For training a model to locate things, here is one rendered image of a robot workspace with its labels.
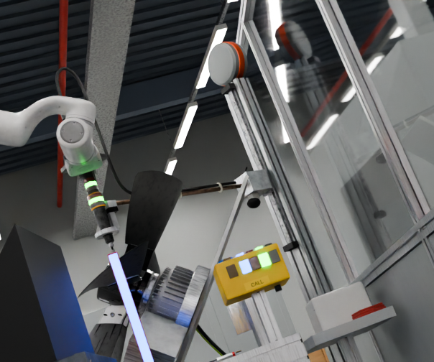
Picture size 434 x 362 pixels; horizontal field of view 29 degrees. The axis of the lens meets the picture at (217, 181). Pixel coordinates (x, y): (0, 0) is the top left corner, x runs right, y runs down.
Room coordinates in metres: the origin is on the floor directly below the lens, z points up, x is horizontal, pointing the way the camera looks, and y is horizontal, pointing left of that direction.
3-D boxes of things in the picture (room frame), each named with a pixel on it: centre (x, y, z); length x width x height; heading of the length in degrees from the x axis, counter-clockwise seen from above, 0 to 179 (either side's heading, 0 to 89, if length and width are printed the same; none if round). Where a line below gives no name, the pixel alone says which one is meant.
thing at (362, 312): (2.41, -0.27, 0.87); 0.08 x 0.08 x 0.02; 14
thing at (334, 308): (2.60, -0.20, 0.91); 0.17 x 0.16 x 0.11; 98
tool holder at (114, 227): (2.34, 0.34, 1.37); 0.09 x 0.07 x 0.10; 133
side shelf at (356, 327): (2.52, -0.18, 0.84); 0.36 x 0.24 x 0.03; 8
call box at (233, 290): (2.01, 0.00, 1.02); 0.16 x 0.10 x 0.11; 98
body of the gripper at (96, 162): (2.22, 0.33, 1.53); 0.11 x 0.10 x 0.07; 8
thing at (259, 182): (2.76, -0.11, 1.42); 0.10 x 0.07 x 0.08; 133
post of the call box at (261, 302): (2.01, 0.00, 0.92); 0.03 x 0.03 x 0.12; 8
